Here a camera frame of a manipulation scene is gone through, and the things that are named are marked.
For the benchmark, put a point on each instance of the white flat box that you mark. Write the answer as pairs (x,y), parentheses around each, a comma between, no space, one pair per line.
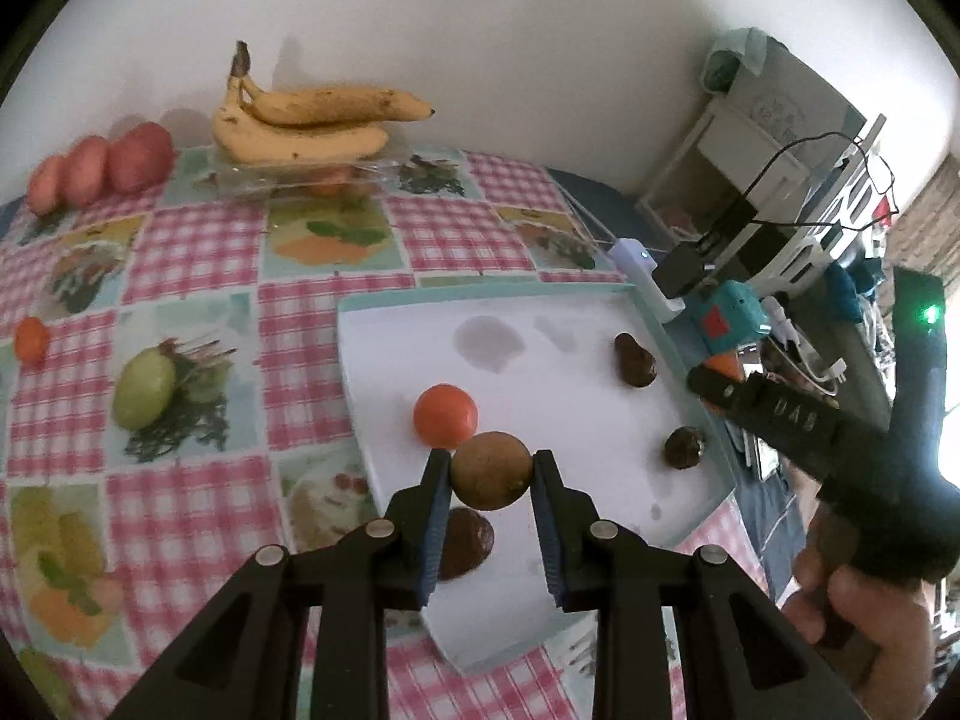
(802,112)

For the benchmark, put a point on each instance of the clear plastic container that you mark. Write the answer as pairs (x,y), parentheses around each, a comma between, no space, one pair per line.
(247,176)

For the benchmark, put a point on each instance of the dark brown avocado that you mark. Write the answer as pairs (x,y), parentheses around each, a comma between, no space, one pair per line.
(466,540)
(684,447)
(634,360)

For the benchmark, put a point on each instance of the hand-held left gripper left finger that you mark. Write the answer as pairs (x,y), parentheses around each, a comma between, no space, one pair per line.
(433,532)

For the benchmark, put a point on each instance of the teal cloth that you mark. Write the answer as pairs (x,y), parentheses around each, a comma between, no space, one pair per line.
(727,64)

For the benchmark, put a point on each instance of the black power adapter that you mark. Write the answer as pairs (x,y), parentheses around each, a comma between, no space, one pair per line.
(681,270)

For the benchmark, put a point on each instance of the white power strip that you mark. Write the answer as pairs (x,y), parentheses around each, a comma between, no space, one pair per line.
(637,259)

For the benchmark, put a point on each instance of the yellow banana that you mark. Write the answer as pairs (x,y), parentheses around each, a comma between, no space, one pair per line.
(337,105)
(300,142)

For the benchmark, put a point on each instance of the blue cloth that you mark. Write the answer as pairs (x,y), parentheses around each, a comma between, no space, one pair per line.
(841,292)

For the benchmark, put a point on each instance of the person's right hand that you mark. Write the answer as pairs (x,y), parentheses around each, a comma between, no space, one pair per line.
(885,637)

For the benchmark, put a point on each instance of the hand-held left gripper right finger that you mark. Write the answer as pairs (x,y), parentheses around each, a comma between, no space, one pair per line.
(546,532)

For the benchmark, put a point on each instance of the white tray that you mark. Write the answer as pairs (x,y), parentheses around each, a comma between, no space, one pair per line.
(562,390)

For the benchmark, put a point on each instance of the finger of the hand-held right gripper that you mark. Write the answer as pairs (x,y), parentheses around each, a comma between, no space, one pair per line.
(772,416)

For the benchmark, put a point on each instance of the teal plastic device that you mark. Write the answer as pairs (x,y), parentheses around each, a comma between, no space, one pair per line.
(724,319)

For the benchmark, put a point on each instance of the white shelf unit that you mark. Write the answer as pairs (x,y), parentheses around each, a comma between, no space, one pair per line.
(705,165)

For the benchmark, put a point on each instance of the small brown kiwi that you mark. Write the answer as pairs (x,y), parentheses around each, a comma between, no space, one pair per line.
(491,470)

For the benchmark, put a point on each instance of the orange tangerine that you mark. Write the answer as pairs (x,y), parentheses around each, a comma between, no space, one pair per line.
(31,338)
(445,414)
(330,181)

